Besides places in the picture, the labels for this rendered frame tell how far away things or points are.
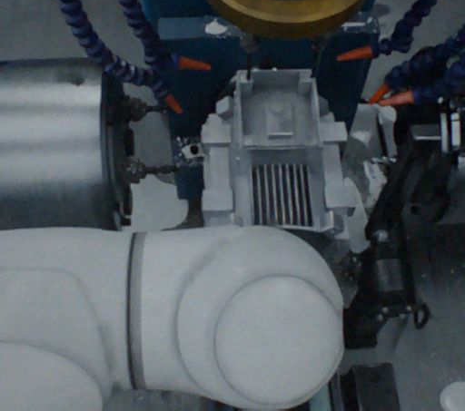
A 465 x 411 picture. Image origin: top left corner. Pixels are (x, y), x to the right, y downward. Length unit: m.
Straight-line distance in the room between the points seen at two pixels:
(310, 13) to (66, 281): 0.37
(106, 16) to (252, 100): 0.61
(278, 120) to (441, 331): 0.47
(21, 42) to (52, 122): 0.61
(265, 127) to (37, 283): 0.49
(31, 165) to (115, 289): 0.43
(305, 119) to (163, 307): 0.50
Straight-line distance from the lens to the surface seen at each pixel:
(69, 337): 0.37
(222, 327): 0.34
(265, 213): 0.79
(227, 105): 0.87
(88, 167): 0.79
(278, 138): 0.81
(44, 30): 1.40
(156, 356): 0.39
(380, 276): 0.83
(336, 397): 0.89
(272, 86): 0.86
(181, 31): 0.88
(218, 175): 0.84
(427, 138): 0.68
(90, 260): 0.40
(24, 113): 0.81
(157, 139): 1.19
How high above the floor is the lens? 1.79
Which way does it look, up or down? 60 degrees down
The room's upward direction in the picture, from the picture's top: 1 degrees clockwise
